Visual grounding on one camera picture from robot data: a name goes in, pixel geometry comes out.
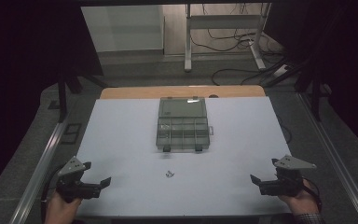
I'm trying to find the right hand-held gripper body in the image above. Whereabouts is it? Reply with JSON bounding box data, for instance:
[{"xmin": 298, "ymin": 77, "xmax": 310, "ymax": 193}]
[{"xmin": 258, "ymin": 154, "xmax": 318, "ymax": 198}]

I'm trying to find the thin black floor cable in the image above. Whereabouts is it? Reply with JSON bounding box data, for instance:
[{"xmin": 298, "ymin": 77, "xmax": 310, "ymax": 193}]
[{"xmin": 276, "ymin": 115, "xmax": 293, "ymax": 145}]

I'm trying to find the tangle of black floor cables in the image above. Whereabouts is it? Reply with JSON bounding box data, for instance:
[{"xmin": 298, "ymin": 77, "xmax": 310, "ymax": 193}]
[{"xmin": 188, "ymin": 3, "xmax": 290, "ymax": 63}]

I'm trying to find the clear grey plastic organizer box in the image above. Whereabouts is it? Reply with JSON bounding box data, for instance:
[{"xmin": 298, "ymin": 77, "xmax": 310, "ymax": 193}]
[{"xmin": 155, "ymin": 96, "xmax": 214, "ymax": 153}]

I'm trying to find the dark curtain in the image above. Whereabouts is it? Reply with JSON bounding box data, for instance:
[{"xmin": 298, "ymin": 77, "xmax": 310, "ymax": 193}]
[
  {"xmin": 0, "ymin": 0, "xmax": 103, "ymax": 200},
  {"xmin": 265, "ymin": 0, "xmax": 358, "ymax": 160}
]

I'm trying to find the aluminium rail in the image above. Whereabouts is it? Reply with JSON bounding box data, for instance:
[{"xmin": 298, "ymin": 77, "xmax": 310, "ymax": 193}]
[
  {"xmin": 296, "ymin": 92, "xmax": 358, "ymax": 224},
  {"xmin": 8, "ymin": 120, "xmax": 68, "ymax": 224}
]

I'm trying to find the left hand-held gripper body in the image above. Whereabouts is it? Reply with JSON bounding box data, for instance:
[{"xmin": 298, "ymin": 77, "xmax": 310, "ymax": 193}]
[{"xmin": 55, "ymin": 155, "xmax": 102, "ymax": 203}]

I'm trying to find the person's right hand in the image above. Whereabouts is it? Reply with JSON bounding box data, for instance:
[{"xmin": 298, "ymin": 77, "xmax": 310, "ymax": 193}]
[{"xmin": 278, "ymin": 178, "xmax": 321, "ymax": 217}]

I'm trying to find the white table sheet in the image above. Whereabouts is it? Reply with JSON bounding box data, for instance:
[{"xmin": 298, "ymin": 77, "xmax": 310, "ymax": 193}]
[{"xmin": 71, "ymin": 96, "xmax": 293, "ymax": 218}]

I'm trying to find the dark floor socket plate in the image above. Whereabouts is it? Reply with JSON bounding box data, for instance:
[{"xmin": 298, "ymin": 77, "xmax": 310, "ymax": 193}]
[{"xmin": 60, "ymin": 122, "xmax": 83, "ymax": 146}]

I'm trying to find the wooden table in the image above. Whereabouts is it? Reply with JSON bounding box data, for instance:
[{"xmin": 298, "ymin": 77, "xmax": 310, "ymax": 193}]
[{"xmin": 100, "ymin": 85, "xmax": 267, "ymax": 101}]

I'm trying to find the white desk frame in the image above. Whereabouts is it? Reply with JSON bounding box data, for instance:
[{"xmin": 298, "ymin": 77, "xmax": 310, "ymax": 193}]
[{"xmin": 184, "ymin": 3, "xmax": 273, "ymax": 73}]

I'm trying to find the person's left hand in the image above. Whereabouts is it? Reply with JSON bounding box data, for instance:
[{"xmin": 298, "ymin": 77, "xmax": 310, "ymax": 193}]
[{"xmin": 45, "ymin": 189, "xmax": 83, "ymax": 224}]

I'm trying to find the black metal stand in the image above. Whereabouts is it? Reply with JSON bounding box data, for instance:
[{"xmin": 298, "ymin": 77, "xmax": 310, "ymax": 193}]
[
  {"xmin": 48, "ymin": 66, "xmax": 110, "ymax": 124},
  {"xmin": 260, "ymin": 55, "xmax": 334, "ymax": 122}
]

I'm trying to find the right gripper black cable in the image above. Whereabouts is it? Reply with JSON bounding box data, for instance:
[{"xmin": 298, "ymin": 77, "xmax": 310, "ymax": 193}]
[{"xmin": 301, "ymin": 176, "xmax": 324, "ymax": 214}]

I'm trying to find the white cabinet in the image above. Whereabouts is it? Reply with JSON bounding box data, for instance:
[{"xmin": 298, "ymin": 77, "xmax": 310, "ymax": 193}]
[{"xmin": 80, "ymin": 5, "xmax": 166, "ymax": 53}]

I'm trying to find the white power strip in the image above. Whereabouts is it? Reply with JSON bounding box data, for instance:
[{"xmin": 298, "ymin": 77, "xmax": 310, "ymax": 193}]
[{"xmin": 273, "ymin": 63, "xmax": 292, "ymax": 78}]

